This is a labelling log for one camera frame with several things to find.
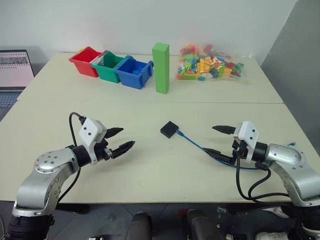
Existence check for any blue plastic bin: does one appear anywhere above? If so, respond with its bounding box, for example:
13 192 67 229
114 55 154 90

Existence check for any card inside green bin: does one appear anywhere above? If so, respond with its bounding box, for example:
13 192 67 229
91 55 105 66

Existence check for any small black box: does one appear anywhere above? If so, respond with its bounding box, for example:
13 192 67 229
160 120 179 139

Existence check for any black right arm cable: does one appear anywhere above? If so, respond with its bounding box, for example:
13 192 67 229
234 147 292 204

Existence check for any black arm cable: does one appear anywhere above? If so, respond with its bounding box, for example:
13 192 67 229
57 112 88 204
234 147 292 204

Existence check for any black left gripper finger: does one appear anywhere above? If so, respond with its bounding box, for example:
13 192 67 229
104 126 125 139
109 140 136 160

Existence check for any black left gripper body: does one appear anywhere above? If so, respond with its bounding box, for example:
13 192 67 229
94 138 113 162

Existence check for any green plastic bin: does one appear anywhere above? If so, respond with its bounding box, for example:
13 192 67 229
90 50 126 84

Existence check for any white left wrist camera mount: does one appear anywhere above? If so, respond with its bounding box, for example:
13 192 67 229
78 117 107 166

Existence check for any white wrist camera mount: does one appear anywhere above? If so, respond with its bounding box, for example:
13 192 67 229
78 117 107 166
233 121 260 160

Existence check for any clear bag of colourful bricks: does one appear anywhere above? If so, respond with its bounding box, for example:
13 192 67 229
175 43 252 82

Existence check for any red plastic bin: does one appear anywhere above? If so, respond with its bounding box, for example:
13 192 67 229
68 46 104 78

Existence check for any white shoe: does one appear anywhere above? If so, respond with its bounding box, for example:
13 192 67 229
255 231 290 240

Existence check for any blue cable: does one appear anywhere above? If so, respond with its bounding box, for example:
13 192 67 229
175 129 297 172

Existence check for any open laptop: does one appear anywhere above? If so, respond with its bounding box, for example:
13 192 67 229
0 49 36 123

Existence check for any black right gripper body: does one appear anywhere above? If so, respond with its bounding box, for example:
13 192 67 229
230 138 248 167

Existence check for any tall green block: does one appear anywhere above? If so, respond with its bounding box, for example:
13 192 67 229
151 42 171 95

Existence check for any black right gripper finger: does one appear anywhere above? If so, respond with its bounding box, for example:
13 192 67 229
202 147 236 166
211 124 237 136

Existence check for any dark rounded shape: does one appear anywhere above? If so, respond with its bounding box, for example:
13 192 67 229
130 211 153 240
185 209 224 240

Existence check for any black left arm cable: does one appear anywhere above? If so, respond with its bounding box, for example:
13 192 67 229
57 112 88 204

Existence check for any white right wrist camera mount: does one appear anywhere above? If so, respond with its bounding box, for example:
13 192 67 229
233 121 260 160

